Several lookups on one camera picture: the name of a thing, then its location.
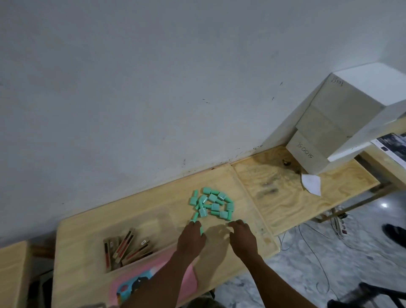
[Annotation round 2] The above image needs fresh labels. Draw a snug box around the pink cartoon print tray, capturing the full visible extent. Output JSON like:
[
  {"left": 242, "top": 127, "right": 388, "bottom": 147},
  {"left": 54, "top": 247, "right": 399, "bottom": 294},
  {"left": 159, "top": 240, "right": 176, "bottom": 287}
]
[{"left": 109, "top": 246, "right": 199, "bottom": 308}]

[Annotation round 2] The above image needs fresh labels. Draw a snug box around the black shoe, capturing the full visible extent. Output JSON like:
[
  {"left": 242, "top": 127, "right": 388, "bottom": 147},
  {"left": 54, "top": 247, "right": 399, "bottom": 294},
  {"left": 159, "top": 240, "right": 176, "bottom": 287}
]
[{"left": 382, "top": 223, "right": 406, "bottom": 249}]

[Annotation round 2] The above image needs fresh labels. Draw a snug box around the person's right hand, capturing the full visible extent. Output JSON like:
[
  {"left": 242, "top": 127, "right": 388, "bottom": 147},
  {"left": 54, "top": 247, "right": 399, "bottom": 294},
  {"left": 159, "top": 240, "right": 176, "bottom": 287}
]
[{"left": 228, "top": 220, "right": 259, "bottom": 258}]

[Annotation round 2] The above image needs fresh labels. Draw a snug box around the white paper scrap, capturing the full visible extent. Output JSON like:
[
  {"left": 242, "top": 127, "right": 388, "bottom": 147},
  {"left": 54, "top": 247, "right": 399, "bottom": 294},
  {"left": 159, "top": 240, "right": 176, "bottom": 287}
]
[{"left": 301, "top": 173, "right": 322, "bottom": 197}]

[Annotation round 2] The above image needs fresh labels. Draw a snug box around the pile of green tiles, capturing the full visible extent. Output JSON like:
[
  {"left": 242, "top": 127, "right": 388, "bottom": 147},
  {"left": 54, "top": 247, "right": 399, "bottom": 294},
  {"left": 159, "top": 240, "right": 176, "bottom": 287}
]
[{"left": 189, "top": 187, "right": 235, "bottom": 223}]

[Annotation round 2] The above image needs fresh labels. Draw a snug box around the plywood side table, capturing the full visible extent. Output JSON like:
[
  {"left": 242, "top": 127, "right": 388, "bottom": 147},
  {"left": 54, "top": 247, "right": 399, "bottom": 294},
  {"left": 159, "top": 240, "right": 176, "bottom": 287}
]
[{"left": 232, "top": 145, "right": 398, "bottom": 237}]

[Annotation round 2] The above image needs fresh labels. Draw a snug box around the clear plastic box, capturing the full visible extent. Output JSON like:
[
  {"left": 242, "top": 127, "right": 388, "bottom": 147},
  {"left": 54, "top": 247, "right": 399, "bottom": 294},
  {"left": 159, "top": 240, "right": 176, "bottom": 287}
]
[{"left": 103, "top": 206, "right": 181, "bottom": 274}]

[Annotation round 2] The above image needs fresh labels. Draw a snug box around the large white cardboard box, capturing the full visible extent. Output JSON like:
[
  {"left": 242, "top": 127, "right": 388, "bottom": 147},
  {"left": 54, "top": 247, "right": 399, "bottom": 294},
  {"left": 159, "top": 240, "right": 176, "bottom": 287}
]
[{"left": 309, "top": 62, "right": 406, "bottom": 128}]

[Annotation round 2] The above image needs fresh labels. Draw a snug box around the printed magazine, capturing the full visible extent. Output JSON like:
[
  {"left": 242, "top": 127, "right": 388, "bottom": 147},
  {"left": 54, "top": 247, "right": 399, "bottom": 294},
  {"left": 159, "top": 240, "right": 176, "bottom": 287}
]
[{"left": 370, "top": 133, "right": 406, "bottom": 166}]

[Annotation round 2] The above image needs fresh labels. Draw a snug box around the person's right forearm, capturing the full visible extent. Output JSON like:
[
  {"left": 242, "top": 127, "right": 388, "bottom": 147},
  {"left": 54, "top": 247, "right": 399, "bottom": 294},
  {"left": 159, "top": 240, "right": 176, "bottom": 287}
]
[{"left": 239, "top": 251, "right": 332, "bottom": 308}]

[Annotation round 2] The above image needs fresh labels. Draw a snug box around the person's left hand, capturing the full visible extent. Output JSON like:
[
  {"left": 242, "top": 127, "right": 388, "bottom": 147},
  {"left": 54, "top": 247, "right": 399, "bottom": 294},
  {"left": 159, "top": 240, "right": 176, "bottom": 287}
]
[{"left": 176, "top": 220, "right": 207, "bottom": 259}]

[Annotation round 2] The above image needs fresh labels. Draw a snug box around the small white cardboard box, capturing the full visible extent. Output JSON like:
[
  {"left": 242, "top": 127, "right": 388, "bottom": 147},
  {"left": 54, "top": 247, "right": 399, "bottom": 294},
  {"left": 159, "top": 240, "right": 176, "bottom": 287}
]
[{"left": 285, "top": 130, "right": 373, "bottom": 176}]

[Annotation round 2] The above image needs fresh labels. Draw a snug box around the black chair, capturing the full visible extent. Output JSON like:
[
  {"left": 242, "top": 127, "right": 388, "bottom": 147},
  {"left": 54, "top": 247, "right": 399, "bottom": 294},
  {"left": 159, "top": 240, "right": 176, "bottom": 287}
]
[{"left": 327, "top": 282, "right": 406, "bottom": 308}]

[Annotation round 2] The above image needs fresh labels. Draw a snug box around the thin grey floor cable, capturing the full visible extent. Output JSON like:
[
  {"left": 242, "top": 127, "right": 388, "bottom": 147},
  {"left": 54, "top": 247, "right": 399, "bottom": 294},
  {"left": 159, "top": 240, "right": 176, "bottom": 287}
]
[{"left": 279, "top": 219, "right": 362, "bottom": 302}]

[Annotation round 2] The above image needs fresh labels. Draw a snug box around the brown packet with red stripe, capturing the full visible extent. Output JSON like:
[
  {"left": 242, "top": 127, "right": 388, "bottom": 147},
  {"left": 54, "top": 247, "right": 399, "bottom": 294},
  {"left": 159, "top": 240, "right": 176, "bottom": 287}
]
[
  {"left": 122, "top": 238, "right": 151, "bottom": 266},
  {"left": 115, "top": 227, "right": 136, "bottom": 264},
  {"left": 103, "top": 240, "right": 112, "bottom": 273},
  {"left": 109, "top": 237, "right": 120, "bottom": 264}
]

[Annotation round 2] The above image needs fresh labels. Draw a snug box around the white power strip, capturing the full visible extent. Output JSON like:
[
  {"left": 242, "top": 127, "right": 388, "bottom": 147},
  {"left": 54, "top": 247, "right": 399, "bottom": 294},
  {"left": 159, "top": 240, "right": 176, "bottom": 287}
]
[{"left": 331, "top": 206, "right": 349, "bottom": 237}]

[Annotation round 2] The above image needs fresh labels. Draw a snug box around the medium white cardboard box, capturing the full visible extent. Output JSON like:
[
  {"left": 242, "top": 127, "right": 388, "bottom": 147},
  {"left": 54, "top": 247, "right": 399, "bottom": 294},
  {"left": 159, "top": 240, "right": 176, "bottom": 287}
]
[{"left": 295, "top": 101, "right": 406, "bottom": 150}]

